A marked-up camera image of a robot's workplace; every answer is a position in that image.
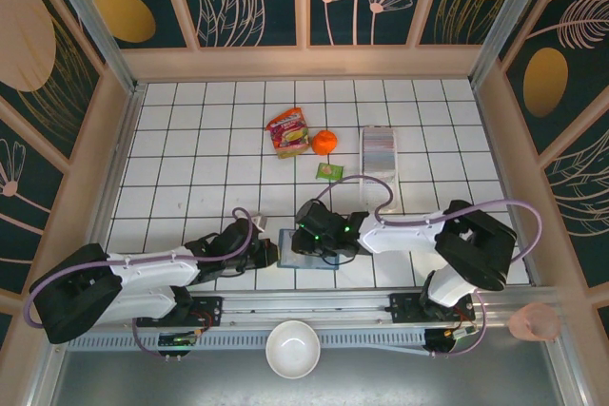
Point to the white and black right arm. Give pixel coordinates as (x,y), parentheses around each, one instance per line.
(404,237)

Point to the orange mandarin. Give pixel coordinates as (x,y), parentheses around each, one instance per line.
(324,142)

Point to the dark panel with gold oval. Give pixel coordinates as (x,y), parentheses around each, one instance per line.
(123,16)

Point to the dark panel, large peach oval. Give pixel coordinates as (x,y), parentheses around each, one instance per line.
(28,30)

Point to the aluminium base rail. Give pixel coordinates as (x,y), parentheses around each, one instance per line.
(304,308)

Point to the dark panel with feather outlines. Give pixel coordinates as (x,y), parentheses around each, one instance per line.
(580,197)

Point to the white bowl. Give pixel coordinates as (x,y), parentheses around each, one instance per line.
(292,349)

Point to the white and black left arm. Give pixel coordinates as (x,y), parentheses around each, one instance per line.
(157,275)

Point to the dark panel with leaf outlines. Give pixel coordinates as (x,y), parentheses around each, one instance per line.
(228,11)

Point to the dark panel, single flower outline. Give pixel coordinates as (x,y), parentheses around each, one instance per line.
(24,197)

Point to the blue folding card holder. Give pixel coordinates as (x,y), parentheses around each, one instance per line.
(284,249)

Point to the aluminium frame bar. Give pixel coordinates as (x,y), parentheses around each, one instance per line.
(47,377)
(566,373)

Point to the electronics board with green light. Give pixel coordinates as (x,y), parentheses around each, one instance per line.
(178,339)

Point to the red snack packet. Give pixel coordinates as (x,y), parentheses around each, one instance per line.
(285,132)

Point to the pink plastic cup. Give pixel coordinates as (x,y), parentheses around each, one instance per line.
(533,325)

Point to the aluminium side rail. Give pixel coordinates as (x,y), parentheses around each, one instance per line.
(119,163)

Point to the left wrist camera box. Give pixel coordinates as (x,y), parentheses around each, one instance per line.
(260,221)

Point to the dark panel, gold oval, feather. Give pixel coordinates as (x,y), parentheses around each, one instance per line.
(547,83)

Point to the small green packet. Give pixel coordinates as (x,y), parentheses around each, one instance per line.
(329,171)

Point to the clear plastic corner post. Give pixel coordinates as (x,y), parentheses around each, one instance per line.
(518,16)

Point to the aluminium corner post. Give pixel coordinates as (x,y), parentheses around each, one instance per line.
(90,21)

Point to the white slotted card tray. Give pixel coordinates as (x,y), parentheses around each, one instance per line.
(373,199)

